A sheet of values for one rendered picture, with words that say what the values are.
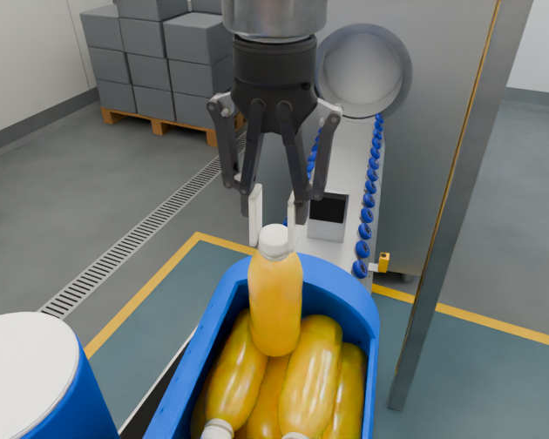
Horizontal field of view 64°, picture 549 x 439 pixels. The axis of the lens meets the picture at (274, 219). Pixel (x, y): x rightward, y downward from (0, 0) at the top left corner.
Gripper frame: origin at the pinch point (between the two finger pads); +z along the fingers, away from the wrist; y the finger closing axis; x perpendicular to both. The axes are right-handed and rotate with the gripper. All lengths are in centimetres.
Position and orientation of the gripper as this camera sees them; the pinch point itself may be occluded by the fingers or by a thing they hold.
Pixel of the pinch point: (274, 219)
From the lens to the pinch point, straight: 50.3
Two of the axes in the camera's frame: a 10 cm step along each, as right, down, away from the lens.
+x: -2.5, 5.7, -7.8
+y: -9.7, -1.5, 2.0
